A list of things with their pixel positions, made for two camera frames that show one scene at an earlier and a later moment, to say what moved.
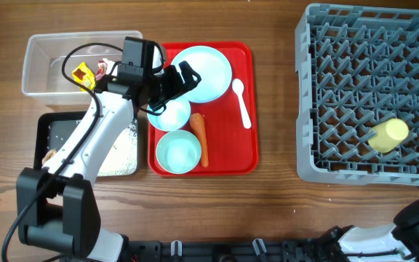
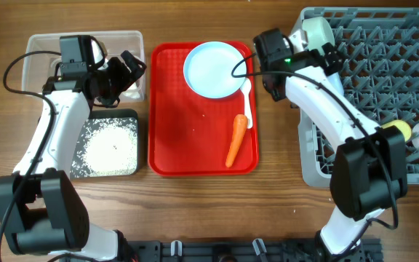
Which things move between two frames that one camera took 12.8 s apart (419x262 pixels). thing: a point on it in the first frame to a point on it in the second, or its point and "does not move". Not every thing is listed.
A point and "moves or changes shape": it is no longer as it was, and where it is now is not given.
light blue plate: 212,66 moves or changes shape
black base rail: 229,250 does not move
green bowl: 178,151 to 318,33
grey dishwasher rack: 357,65 does not move
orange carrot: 197,121 to 240,125
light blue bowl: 174,116 to 335,79
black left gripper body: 168,86 to 114,78
